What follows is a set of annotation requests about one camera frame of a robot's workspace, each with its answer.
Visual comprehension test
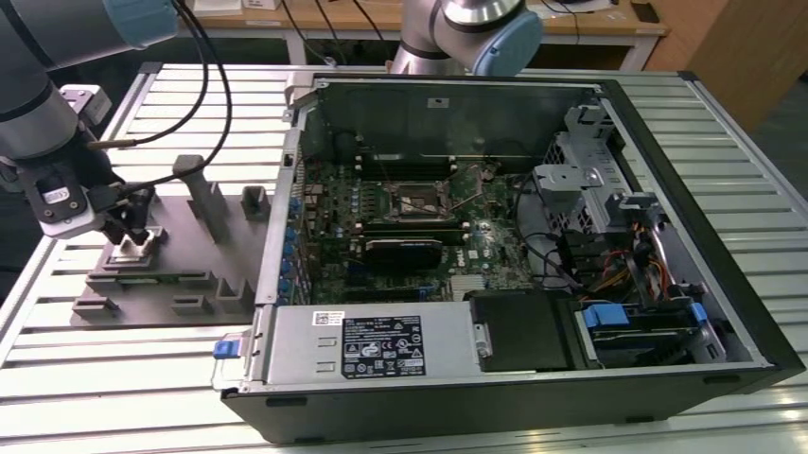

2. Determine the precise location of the silver CPU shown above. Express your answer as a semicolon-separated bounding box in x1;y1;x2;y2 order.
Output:
110;227;166;265

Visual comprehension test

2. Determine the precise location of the CPU socket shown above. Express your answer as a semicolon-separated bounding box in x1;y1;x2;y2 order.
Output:
387;181;455;222

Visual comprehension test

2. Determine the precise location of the grey parts rack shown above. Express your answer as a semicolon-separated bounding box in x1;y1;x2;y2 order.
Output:
66;153;276;328

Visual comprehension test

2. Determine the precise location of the green RAM stick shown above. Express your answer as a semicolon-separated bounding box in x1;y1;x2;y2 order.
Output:
116;276;188;287
359;230;468;245

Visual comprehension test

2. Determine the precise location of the blue plastic latch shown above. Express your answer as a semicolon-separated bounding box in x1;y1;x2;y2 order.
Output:
212;336;245;361

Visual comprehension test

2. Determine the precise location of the grey power supply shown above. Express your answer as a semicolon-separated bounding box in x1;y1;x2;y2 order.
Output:
261;302;491;385

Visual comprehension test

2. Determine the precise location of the black graphics card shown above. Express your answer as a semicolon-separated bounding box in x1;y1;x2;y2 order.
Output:
359;237;447;273

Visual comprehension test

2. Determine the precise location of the silver chipset heatsink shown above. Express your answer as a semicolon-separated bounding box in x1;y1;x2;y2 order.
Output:
448;275;492;298

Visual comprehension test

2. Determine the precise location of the green motherboard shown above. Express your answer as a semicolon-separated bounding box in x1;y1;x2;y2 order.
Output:
293;155;560;306

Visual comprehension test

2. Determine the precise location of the black PC case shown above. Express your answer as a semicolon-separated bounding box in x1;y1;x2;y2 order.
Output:
210;70;808;445

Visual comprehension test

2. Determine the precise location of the black plastic shroud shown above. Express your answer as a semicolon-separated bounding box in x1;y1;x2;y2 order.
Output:
467;288;579;374

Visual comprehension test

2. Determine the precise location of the metal disk bay cage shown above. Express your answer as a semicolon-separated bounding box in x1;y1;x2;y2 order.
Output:
530;104;642;237

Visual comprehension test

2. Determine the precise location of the hard disk in blue carrier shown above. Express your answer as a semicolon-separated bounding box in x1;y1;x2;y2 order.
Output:
579;305;707;371

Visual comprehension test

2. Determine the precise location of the wooden desk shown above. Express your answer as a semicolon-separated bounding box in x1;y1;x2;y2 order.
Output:
174;0;671;72

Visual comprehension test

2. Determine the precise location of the brown wooden cabinet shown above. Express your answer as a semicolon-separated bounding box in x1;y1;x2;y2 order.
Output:
646;0;808;131

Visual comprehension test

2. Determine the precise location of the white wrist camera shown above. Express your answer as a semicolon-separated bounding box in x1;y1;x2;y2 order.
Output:
15;160;105;240

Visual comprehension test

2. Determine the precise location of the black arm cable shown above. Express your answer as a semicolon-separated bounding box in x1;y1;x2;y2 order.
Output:
122;0;229;190

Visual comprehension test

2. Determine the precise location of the yellow power wire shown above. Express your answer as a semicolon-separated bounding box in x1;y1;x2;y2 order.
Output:
591;271;635;293

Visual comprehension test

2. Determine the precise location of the orange power wire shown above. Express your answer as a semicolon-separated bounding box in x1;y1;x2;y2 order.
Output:
646;254;671;290

